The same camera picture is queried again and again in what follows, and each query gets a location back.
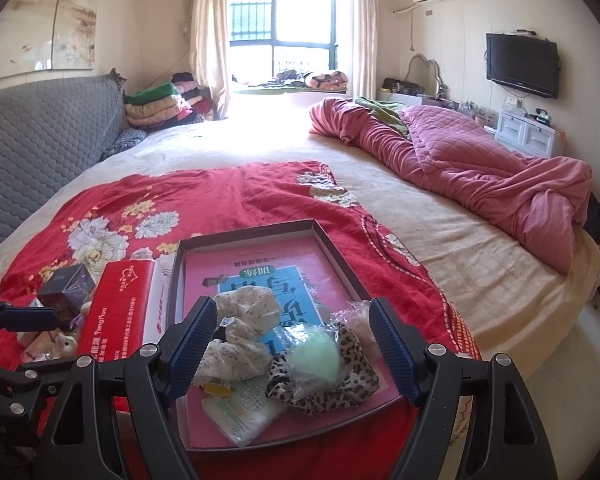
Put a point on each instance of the red tissue pack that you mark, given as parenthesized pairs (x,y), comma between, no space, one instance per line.
(125,310)

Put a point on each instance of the black square box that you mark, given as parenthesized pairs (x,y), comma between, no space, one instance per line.
(75,285)

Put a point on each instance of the leopard print scrunchie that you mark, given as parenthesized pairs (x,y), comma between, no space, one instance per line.
(350,375)

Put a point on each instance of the barred window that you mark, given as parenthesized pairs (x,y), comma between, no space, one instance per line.
(252,10)

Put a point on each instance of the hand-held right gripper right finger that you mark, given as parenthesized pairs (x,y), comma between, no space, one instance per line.
(395,355)

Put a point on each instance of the red floral blanket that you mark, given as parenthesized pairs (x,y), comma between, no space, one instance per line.
(205,200)

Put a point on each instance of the floral wall painting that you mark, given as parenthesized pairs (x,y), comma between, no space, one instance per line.
(40,15)

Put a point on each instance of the curved frame mirror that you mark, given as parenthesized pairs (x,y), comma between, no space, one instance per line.
(432,65)

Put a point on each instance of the round bed with cream sheet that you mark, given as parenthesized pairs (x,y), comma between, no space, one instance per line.
(480,270)

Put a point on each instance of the pink puff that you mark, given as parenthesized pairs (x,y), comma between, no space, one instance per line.
(357,315)

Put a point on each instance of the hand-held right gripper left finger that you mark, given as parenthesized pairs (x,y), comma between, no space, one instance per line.
(194,352)

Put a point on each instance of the black television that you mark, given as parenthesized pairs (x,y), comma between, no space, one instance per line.
(522,65)

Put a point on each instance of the grey quilted headboard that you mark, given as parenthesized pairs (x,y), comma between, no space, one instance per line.
(45,130)

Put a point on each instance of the white drawer cabinet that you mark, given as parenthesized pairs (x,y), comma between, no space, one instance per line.
(527,132)

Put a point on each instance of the green blanket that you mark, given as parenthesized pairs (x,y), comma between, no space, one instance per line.
(380,110)

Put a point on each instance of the cream curtain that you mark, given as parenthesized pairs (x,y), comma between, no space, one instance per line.
(210,35)
(364,30)

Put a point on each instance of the pink cardboard box tray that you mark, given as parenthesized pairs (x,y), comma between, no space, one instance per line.
(300,260)

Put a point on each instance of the floral blanket on windowsill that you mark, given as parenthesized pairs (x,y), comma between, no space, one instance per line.
(327,80)

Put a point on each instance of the beige plush toy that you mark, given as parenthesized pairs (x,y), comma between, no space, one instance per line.
(62,347)

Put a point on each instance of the white tissue packet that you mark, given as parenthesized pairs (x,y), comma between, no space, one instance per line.
(245,410)

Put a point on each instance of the cluttered white dresser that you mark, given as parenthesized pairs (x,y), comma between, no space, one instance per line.
(430,100)

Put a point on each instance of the pile of folded clothes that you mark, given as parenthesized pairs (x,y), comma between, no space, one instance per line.
(155,105)

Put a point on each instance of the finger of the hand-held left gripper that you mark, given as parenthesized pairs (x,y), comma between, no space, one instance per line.
(30,319)
(30,375)

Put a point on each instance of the dark patterned pillow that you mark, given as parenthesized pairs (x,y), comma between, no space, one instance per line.
(127,140)

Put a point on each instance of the green puff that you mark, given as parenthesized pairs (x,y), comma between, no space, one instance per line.
(315,355)

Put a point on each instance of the white floral scrunchie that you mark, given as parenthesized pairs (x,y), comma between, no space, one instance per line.
(240,332)

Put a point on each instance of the pink quilt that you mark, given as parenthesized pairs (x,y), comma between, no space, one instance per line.
(480,170)

